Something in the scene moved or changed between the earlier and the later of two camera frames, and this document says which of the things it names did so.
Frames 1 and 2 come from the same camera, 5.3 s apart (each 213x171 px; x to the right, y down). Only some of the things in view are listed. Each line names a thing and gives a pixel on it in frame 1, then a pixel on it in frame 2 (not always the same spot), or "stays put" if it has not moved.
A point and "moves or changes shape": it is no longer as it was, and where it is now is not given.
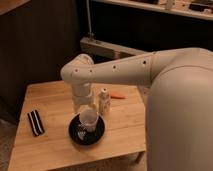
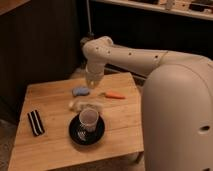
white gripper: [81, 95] to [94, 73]
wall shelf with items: [198, 8] stays put
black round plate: [83, 137] stays put
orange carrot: [118, 96] stays put
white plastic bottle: [104, 101] moves or changes shape
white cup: [89, 119] stays put
